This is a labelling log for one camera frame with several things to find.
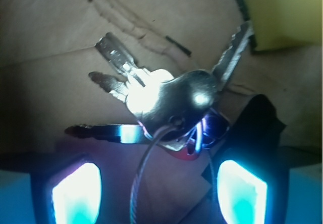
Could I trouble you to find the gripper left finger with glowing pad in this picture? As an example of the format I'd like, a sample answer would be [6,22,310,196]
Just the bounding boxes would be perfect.
[1,152,102,223]

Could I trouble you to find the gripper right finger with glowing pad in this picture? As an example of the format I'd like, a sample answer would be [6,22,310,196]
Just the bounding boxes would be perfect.
[217,147,322,223]

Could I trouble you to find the silver keys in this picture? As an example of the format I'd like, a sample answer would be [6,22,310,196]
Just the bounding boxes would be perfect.
[65,21,254,223]

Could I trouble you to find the yellow sponge piece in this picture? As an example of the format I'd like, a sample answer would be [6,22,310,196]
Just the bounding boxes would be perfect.
[244,0,322,51]

